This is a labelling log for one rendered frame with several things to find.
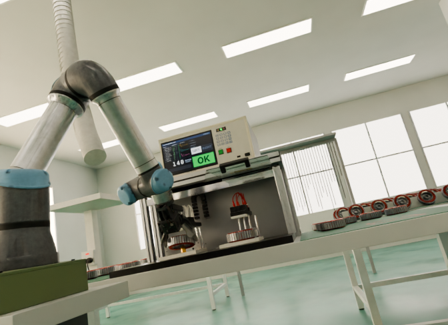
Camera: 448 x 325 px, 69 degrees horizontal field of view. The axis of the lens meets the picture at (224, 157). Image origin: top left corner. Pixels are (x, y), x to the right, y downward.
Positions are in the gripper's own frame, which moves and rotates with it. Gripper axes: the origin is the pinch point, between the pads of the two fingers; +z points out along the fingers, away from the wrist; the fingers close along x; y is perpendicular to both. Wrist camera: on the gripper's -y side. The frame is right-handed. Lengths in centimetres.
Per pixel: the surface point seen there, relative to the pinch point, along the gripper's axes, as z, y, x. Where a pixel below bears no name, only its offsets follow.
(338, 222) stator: 12, -13, 63
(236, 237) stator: -0.9, 6.0, 23.6
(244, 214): -4.3, -4.8, 27.0
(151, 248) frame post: 3.6, -7.6, -17.6
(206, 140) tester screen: -31.4, -32.2, 14.8
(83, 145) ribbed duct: -36, -107, -92
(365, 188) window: 273, -580, 195
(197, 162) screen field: -23.7, -27.8, 8.9
